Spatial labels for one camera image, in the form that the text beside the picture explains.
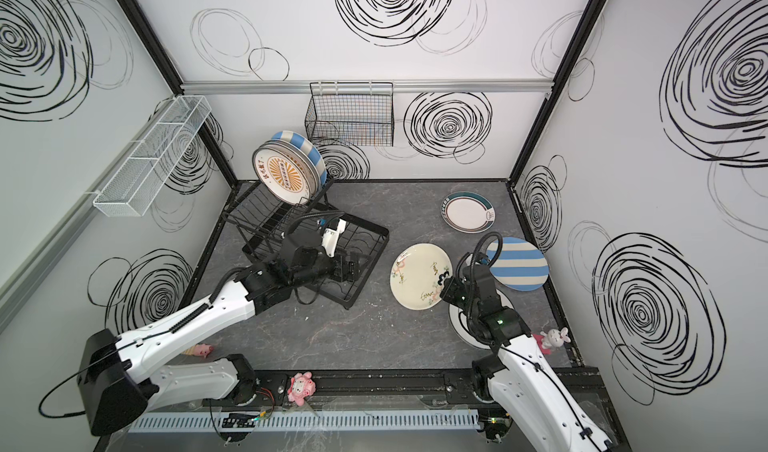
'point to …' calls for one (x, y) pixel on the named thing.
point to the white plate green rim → (468, 212)
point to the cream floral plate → (414, 275)
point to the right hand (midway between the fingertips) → (438, 282)
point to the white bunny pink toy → (554, 338)
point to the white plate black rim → (460, 329)
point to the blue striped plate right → (522, 264)
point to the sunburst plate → (286, 171)
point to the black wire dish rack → (247, 203)
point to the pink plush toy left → (301, 387)
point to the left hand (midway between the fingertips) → (362, 257)
